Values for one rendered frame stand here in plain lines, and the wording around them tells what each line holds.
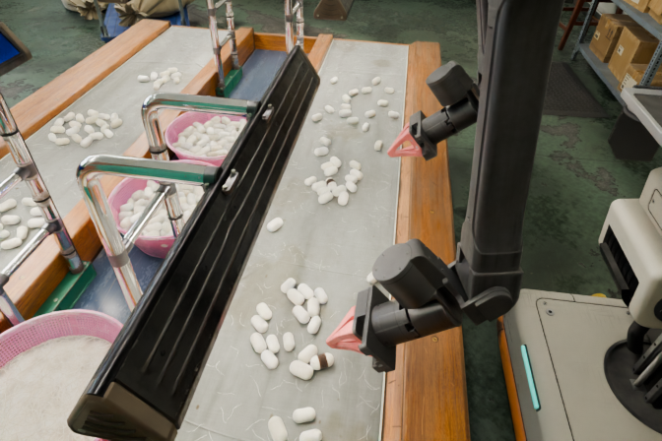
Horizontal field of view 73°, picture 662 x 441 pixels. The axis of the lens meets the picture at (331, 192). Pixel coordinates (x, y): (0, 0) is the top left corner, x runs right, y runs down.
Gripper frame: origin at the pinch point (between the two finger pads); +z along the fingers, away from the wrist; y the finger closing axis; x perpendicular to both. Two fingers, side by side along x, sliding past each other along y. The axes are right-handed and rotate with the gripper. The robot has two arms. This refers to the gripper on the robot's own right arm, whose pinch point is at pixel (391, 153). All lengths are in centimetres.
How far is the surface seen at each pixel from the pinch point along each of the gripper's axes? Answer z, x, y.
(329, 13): 0.8, -27.2, -26.5
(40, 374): 47, -22, 53
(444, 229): -3.3, 15.3, 12.1
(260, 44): 54, -26, -95
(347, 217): 13.8, 3.8, 9.1
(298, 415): 14, 2, 54
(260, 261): 25.3, -5.8, 24.9
